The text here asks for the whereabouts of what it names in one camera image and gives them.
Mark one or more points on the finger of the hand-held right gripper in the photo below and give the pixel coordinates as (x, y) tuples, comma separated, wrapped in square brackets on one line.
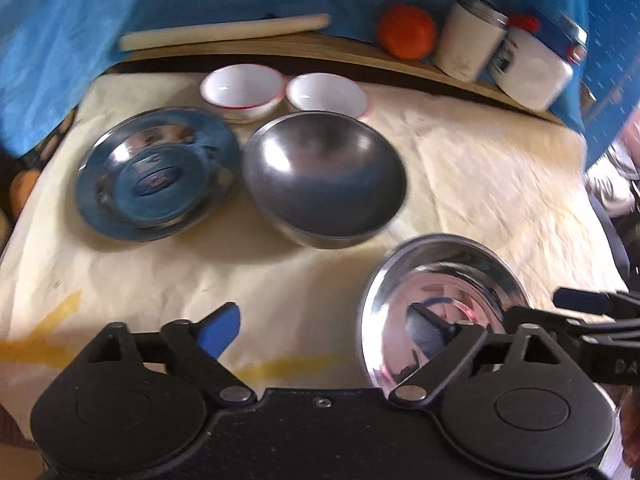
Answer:
[(550, 324), (595, 301)]

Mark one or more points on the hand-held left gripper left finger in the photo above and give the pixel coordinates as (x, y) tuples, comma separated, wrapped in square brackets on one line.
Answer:
[(220, 332)]

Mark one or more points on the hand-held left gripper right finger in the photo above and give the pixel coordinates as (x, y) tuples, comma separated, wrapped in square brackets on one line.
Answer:
[(434, 324)]

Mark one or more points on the shiny steel bowl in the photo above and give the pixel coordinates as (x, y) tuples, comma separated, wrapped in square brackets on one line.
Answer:
[(425, 280)]

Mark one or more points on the steel plate with label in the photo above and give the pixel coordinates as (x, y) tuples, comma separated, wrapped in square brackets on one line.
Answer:
[(157, 172)]

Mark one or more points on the dark steel bowl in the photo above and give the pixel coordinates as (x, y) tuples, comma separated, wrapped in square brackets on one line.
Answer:
[(325, 175)]

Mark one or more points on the white bowl with red rim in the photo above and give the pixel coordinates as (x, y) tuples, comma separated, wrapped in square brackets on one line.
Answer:
[(325, 94), (240, 90)]

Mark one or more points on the cream table cloth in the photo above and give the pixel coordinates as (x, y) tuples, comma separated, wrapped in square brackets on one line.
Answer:
[(300, 280)]

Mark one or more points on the grey cloth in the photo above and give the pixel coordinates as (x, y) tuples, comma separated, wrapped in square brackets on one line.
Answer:
[(617, 180)]

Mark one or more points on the blue dotted panel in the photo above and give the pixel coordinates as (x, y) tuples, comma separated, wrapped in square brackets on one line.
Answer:
[(612, 60)]

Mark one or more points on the small orange round object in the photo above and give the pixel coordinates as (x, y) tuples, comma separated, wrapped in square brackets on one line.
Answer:
[(23, 191)]

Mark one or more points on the white jug with blue lid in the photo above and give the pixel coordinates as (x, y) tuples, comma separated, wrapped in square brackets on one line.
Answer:
[(532, 65)]

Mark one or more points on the white thermos cup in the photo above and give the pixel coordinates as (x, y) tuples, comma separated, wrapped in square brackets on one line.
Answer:
[(467, 40)]

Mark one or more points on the orange fruit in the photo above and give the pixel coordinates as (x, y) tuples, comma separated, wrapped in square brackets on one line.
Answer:
[(406, 31)]

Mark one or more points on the wooden board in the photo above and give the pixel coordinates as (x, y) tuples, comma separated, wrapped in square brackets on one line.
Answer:
[(320, 50)]

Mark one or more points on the cream rolling pin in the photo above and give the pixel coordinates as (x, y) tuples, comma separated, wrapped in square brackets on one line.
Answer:
[(225, 31)]

